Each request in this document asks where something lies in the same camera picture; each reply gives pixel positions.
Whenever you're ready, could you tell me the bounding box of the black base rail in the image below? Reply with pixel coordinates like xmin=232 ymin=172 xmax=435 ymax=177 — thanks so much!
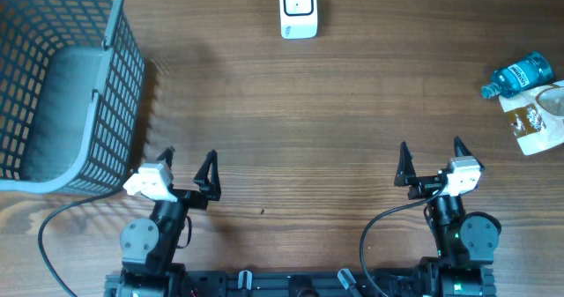
xmin=104 ymin=267 xmax=497 ymax=297

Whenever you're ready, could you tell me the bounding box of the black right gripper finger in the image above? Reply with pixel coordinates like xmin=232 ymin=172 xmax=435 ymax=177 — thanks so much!
xmin=394 ymin=141 xmax=417 ymax=187
xmin=453 ymin=136 xmax=472 ymax=157

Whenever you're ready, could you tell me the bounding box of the blue mouthwash bottle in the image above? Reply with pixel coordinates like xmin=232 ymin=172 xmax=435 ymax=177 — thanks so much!
xmin=480 ymin=51 xmax=555 ymax=99

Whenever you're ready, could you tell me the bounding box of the beige snack pouch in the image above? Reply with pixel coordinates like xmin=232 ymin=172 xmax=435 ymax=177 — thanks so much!
xmin=499 ymin=81 xmax=563 ymax=155

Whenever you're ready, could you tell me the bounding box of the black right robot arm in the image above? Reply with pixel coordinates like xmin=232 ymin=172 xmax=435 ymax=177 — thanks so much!
xmin=189 ymin=137 xmax=501 ymax=297

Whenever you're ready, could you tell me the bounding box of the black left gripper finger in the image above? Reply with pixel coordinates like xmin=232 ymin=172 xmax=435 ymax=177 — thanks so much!
xmin=193 ymin=150 xmax=220 ymax=196
xmin=155 ymin=146 xmax=175 ymax=168

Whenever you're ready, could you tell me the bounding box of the grey plastic mesh basket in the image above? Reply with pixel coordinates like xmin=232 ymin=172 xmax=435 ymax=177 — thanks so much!
xmin=1 ymin=0 xmax=145 ymax=195

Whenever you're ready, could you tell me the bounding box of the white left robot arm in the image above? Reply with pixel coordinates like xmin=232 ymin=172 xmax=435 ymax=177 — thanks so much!
xmin=104 ymin=146 xmax=221 ymax=297

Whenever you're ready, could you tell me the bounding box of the white barcode scanner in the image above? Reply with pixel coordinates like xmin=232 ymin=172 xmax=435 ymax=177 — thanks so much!
xmin=279 ymin=0 xmax=318 ymax=40

